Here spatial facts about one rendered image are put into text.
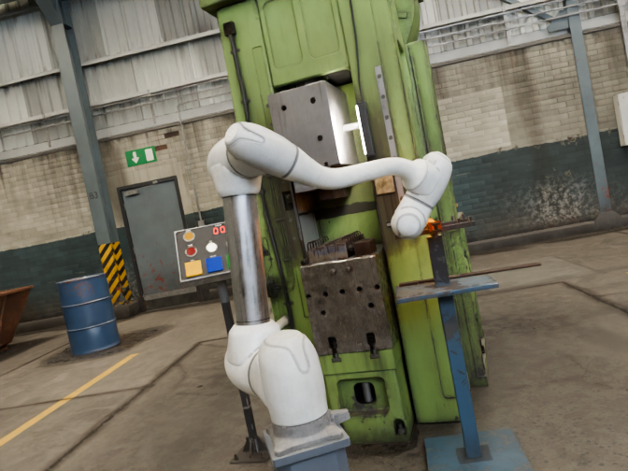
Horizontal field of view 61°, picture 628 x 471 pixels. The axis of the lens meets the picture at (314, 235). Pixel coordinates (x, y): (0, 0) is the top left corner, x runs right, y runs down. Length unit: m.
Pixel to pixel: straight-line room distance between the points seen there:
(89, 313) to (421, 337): 4.84
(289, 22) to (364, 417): 1.99
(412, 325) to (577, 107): 6.74
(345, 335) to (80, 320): 4.71
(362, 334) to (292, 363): 1.22
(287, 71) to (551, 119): 6.53
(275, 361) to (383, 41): 1.78
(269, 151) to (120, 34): 8.65
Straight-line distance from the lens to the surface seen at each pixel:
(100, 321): 6.87
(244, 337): 1.53
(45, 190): 10.13
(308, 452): 1.41
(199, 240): 2.66
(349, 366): 2.63
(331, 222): 3.05
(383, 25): 2.73
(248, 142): 1.39
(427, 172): 1.66
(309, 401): 1.39
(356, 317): 2.54
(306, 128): 2.59
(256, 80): 2.86
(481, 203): 8.60
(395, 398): 2.64
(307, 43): 2.81
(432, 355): 2.75
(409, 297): 2.14
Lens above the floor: 1.19
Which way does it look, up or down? 3 degrees down
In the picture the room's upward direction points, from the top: 11 degrees counter-clockwise
